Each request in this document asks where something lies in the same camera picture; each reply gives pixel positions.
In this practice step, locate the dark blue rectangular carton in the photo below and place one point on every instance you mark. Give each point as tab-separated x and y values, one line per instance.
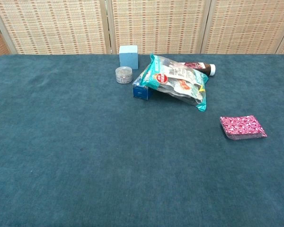
139	93

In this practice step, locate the clear round plastic jar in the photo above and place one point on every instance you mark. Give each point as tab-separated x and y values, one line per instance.
124	75

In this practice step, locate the teal snack bag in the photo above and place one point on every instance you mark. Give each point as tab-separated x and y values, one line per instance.
175	80

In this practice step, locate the light blue cube box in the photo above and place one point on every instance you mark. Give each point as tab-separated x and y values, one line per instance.
129	56

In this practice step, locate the teal felt table cover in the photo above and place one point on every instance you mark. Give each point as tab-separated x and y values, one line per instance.
85	153

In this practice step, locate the dark bottle white cap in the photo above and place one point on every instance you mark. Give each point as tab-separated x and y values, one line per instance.
204	68

